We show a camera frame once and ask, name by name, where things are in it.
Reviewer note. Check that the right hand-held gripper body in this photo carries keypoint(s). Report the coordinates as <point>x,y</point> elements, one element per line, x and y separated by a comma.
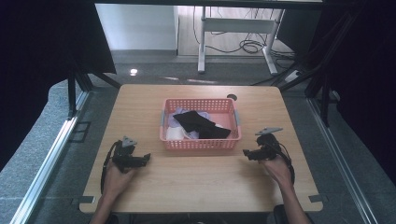
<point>268,146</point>

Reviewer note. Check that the black table grommet hole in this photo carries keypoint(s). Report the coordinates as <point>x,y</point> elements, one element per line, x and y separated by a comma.
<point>232,97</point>

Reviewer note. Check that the aluminium floor rail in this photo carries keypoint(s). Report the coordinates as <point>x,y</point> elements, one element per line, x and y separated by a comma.
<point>46,161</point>
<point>339,161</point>

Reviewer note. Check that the grey tape strip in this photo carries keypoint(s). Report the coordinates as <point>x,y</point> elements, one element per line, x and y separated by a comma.
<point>84,199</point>
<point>317,198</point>

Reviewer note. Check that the white desk frame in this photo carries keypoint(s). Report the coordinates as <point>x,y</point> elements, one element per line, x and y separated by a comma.
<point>236,25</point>

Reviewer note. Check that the lavender cloth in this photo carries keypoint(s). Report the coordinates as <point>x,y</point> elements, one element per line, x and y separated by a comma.
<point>178,112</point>

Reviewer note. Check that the black curtain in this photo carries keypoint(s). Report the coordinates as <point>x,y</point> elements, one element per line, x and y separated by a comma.
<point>37,62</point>
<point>364,77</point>

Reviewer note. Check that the black metal stand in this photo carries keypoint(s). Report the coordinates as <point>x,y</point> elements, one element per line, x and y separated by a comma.
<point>74,90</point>
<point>320,77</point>

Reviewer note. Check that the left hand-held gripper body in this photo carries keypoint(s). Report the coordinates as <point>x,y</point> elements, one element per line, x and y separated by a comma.
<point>124,157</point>

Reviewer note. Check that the person's right hand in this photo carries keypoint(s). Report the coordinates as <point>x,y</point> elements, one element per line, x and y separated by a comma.
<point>277,171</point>

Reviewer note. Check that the person's dark legs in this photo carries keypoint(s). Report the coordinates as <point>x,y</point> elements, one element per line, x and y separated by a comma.
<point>193,218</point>

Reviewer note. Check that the pink plastic basket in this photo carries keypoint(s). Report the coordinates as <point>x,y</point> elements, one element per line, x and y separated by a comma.
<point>199,144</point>

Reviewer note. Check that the white power strip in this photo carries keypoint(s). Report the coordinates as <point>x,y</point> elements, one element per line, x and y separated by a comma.
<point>293,75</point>

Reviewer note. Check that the person's left hand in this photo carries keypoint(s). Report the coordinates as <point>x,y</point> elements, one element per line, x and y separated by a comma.
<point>115,180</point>

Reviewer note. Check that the white cloth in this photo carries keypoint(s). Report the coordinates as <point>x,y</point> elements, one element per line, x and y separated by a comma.
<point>174,133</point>

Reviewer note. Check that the black cloth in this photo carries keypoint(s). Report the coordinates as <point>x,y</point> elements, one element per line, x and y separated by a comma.
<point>199,123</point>

